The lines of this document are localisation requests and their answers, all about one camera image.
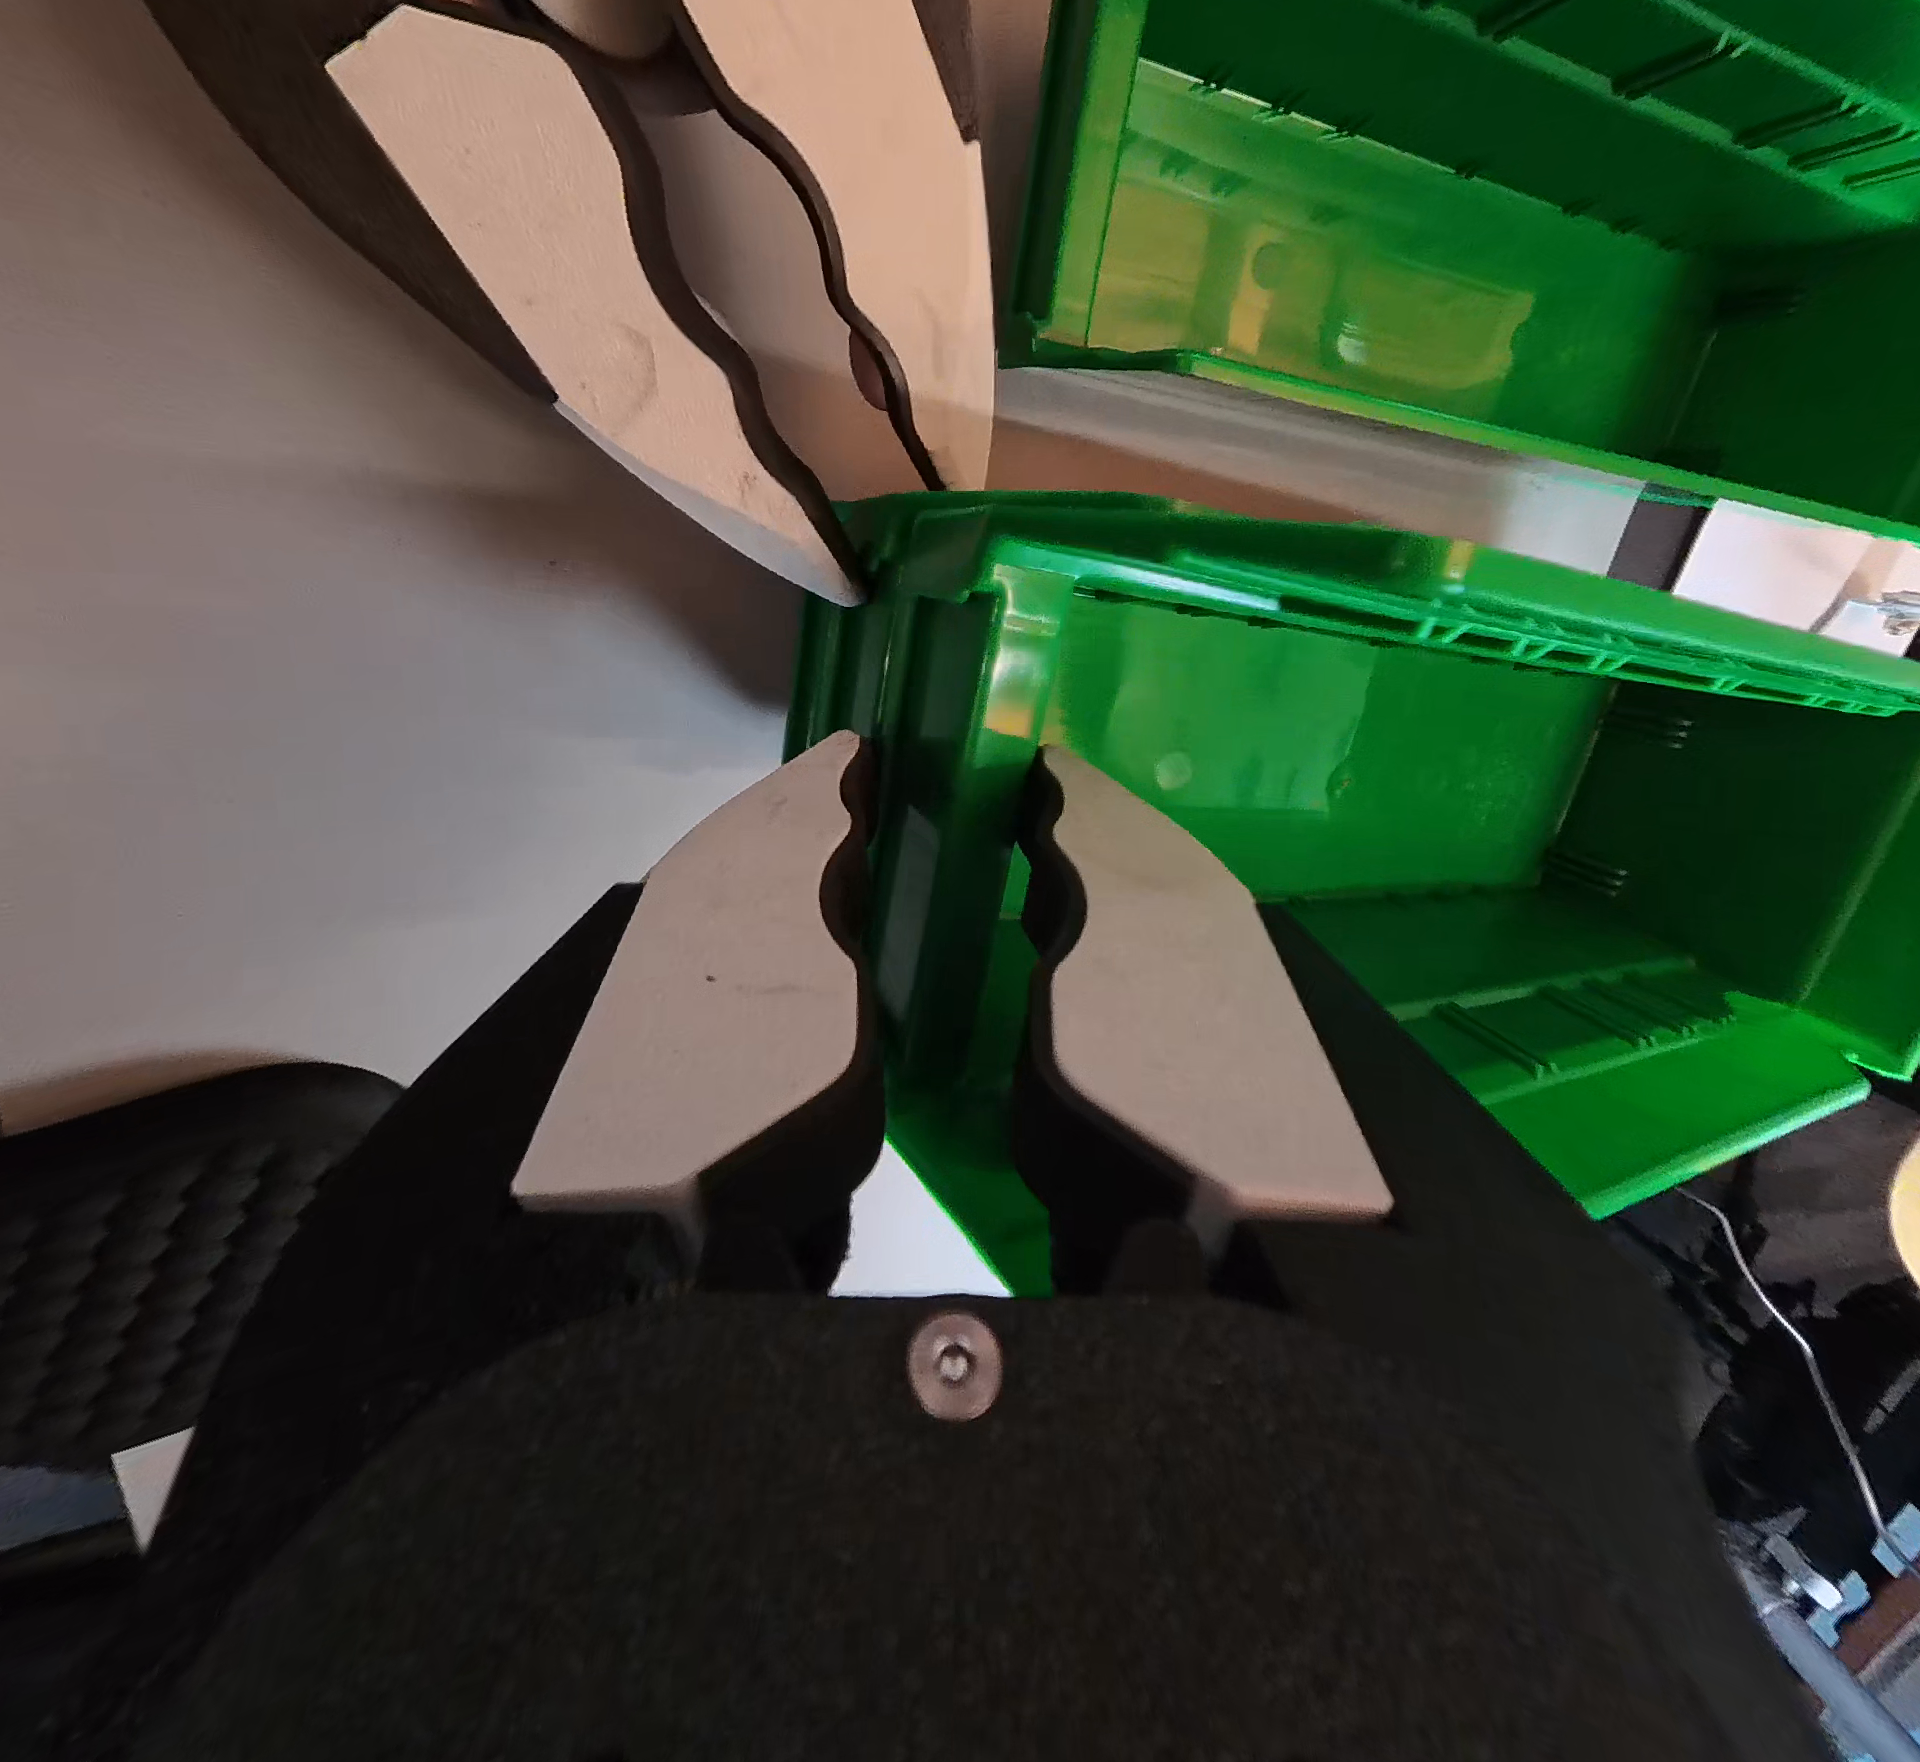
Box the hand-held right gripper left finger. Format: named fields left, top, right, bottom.
left=510, top=728, right=889, bottom=1291

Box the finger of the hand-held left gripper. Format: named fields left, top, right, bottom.
left=668, top=0, right=1002, bottom=495
left=325, top=0, right=871, bottom=608

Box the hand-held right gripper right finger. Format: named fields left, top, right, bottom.
left=1015, top=741, right=1398, bottom=1287

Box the grey desk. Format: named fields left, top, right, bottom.
left=0, top=0, right=1893, bottom=1555

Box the black textured armrest pad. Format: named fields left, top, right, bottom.
left=0, top=1065, right=407, bottom=1471

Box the thin white cable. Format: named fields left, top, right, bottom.
left=1672, top=1183, right=1893, bottom=1538

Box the dark grey cable flap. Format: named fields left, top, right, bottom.
left=1611, top=502, right=1705, bottom=589

